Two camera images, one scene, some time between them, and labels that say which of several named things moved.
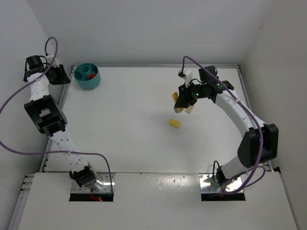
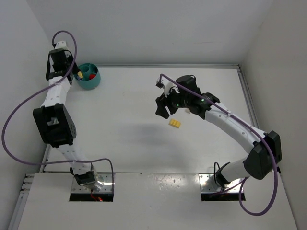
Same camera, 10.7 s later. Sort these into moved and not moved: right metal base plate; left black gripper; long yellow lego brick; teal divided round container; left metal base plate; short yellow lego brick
Moved: left black gripper; long yellow lego brick
Not moved: left metal base plate; teal divided round container; short yellow lego brick; right metal base plate
